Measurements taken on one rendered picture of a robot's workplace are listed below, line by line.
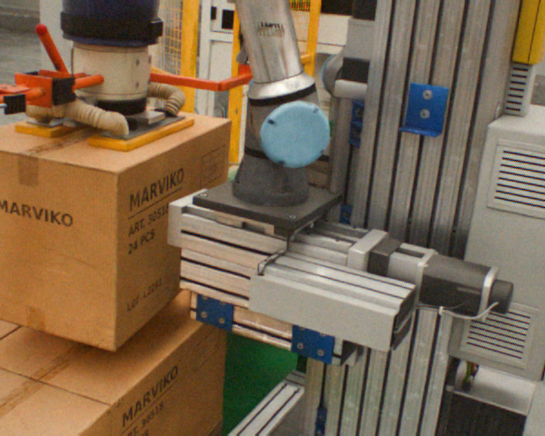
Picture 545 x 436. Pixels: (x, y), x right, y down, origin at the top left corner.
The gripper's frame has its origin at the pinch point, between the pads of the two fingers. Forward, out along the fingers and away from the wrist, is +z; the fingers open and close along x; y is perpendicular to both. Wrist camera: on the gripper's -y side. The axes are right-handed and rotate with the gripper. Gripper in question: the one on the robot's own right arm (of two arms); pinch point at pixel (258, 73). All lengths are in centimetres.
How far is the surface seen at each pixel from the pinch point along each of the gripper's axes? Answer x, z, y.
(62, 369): -24, 67, 53
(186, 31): -61, -1, -84
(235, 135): -55, 49, -133
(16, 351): -38, 67, 51
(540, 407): 96, 119, -74
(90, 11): -24.8, -14.0, 40.4
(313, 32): -50, 4, -237
